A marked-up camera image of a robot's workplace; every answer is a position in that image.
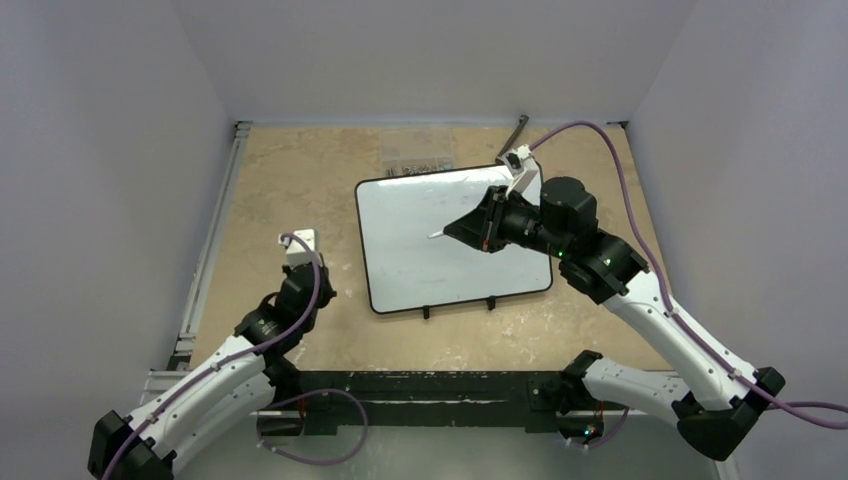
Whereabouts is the white whiteboard black frame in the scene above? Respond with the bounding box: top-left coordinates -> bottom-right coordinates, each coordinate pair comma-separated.
354,165 -> 553,314

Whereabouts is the aluminium rail frame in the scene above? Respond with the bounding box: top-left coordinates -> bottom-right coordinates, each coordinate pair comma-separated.
140,121 -> 254,404

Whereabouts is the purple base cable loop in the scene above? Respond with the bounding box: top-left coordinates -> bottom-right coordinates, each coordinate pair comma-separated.
255,385 -> 369,466

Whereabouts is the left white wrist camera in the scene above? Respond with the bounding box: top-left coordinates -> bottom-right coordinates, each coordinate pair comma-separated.
277,228 -> 320,255

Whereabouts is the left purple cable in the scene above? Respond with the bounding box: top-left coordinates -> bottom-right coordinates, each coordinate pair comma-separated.
99,231 -> 323,480

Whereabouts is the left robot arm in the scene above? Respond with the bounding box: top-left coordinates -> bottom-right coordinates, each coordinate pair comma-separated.
87,262 -> 336,479

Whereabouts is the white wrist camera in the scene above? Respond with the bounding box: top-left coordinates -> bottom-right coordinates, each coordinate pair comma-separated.
497,144 -> 540,196
277,228 -> 320,255

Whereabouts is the black metal allen key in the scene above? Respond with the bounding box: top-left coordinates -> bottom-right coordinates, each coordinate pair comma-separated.
495,114 -> 529,164

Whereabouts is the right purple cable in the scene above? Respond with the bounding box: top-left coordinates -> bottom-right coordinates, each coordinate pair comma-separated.
528,120 -> 848,432

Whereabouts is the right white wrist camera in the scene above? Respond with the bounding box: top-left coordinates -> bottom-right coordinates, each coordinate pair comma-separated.
497,144 -> 540,196

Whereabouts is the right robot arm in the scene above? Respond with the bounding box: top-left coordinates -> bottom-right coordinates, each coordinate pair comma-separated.
444,177 -> 785,461

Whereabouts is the clear plastic screw box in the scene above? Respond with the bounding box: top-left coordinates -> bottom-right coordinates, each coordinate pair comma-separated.
379,126 -> 455,177

